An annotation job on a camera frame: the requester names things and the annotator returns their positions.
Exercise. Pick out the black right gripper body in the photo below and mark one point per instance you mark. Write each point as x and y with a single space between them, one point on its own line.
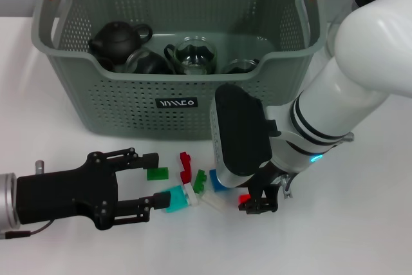
264 180

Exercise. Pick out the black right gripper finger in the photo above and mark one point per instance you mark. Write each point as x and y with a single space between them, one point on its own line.
269 201
249 207

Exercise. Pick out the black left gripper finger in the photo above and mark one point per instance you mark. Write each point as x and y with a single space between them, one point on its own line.
145 205
135 159

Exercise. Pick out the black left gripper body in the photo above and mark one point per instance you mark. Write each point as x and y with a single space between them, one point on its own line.
64 197

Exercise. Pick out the red small square brick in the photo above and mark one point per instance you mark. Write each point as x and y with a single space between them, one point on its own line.
244 198

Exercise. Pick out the green two-stud brick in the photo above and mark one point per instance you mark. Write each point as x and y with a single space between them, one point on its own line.
158 174

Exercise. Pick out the cyan square brick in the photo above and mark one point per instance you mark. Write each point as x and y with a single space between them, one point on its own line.
178 201

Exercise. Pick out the glass teacup with black holder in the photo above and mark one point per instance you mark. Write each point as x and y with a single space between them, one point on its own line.
148 62
194 56
239 66

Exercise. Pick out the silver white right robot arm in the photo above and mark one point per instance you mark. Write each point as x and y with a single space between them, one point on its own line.
354 62

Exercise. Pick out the grey perforated storage bin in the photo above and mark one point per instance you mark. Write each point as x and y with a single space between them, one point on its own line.
161 120

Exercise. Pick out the white two-stud brick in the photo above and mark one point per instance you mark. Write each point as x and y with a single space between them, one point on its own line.
214 201

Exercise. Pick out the blue square brick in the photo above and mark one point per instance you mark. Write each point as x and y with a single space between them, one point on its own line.
215 181

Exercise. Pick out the dark red angled brick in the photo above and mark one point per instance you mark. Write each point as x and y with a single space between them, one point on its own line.
185 168

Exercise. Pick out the green small brick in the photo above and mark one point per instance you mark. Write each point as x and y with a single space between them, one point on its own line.
200 181

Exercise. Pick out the black clay teapot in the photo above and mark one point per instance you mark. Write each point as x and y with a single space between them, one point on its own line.
117 41

